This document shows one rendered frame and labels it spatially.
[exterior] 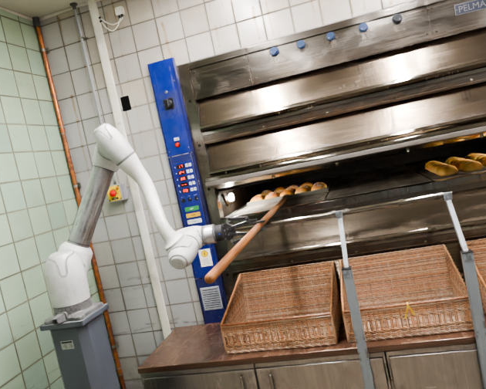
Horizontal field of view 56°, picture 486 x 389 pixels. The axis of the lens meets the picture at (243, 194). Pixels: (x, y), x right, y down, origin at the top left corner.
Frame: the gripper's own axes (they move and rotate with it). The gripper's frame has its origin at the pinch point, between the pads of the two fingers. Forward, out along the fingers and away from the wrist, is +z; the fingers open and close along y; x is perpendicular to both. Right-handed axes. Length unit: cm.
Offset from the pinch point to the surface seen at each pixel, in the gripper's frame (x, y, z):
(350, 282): 5.5, 29.7, 35.6
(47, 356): 1, 49, -125
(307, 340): -5, 58, 10
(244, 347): -6, 58, -21
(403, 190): -54, 3, 69
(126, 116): -56, -70, -79
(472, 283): 6, 37, 83
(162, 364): -3, 61, -64
